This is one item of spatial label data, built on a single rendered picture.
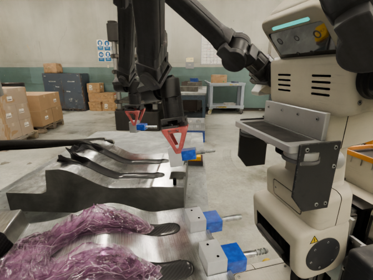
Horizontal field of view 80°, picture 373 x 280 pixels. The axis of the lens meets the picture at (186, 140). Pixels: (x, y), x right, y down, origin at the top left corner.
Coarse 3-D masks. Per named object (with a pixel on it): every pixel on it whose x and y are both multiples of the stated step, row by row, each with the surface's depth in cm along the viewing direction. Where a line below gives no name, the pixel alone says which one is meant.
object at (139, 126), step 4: (132, 124) 107; (136, 124) 107; (140, 124) 106; (144, 124) 106; (132, 128) 107; (136, 128) 107; (140, 128) 107; (144, 128) 106; (132, 132) 108; (136, 132) 107
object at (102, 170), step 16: (80, 144) 77; (96, 144) 78; (64, 160) 64; (80, 160) 68; (128, 160) 79; (144, 160) 78; (160, 160) 78; (112, 176) 67; (128, 176) 68; (144, 176) 67; (160, 176) 66
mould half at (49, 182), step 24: (48, 168) 60; (72, 168) 61; (120, 168) 72; (144, 168) 72; (168, 168) 70; (24, 192) 62; (48, 192) 62; (72, 192) 61; (96, 192) 61; (120, 192) 61; (144, 192) 60; (168, 192) 60
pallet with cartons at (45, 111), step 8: (32, 96) 420; (40, 96) 427; (48, 96) 456; (56, 96) 487; (32, 104) 424; (40, 104) 427; (48, 104) 456; (56, 104) 486; (32, 112) 429; (40, 112) 429; (48, 112) 456; (56, 112) 484; (32, 120) 433; (40, 120) 433; (48, 120) 455; (56, 120) 484; (40, 128) 438; (48, 128) 473
